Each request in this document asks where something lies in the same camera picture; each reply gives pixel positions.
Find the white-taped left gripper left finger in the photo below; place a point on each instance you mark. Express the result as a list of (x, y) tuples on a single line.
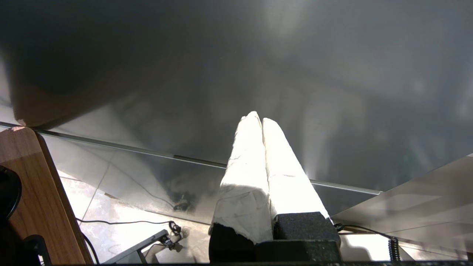
[(244, 184)]

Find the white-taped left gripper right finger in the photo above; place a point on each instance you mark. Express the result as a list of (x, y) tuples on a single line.
[(292, 192)]

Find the glossy grey door panel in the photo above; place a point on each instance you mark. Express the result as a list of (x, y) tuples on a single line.
[(147, 177)]

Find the black metal bar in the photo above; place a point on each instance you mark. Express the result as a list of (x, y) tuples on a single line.
[(136, 247)]

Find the grey appliance door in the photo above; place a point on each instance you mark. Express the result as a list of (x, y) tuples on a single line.
[(258, 55)]

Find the light beige cabinet panel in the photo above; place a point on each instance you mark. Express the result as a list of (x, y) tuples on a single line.
[(425, 207)]

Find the wooden board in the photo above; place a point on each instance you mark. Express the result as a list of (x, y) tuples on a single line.
[(33, 177)]

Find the black round object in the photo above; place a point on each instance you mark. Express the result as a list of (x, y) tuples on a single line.
[(7, 192)]

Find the black clamp bracket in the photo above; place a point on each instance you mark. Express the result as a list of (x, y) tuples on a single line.
[(35, 251)]

